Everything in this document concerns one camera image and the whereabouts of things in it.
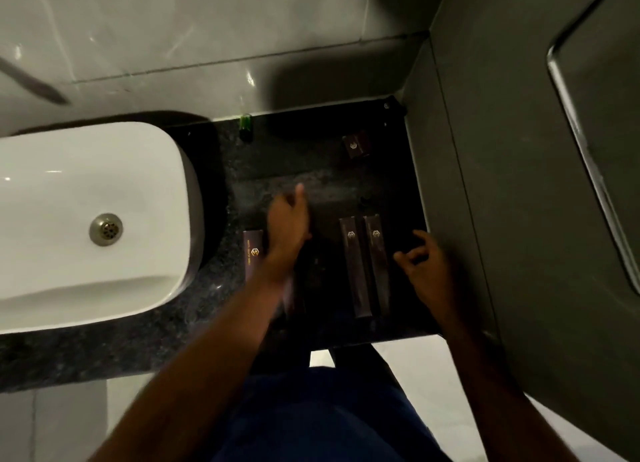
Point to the person's left hand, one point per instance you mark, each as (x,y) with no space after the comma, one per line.
(286,229)

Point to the person's right hand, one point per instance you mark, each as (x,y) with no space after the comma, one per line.
(433,275)

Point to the person's left thumb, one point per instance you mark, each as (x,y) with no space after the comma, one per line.
(300,196)

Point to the person's right thumb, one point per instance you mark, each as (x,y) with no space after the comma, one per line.
(403,261)

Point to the person's right forearm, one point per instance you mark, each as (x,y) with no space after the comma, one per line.
(492,391)

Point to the person's left forearm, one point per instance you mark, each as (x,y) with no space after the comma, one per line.
(210,366)

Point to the long brown box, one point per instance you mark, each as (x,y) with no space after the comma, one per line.
(355,266)
(378,261)

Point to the small brown cube box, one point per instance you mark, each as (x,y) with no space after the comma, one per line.
(356,145)

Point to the short brown flat box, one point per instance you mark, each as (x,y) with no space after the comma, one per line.
(253,259)

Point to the black tray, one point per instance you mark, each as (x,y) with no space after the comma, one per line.
(325,286)

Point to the small green bottle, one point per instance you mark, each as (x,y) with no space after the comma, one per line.
(245,124)

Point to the person's blue clothing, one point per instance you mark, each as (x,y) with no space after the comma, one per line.
(325,416)

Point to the metal sink drain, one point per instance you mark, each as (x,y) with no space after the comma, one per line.
(106,229)

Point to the white ceramic sink basin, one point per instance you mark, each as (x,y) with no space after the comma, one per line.
(75,201)

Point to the chrome framed mirror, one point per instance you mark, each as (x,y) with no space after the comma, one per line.
(605,126)

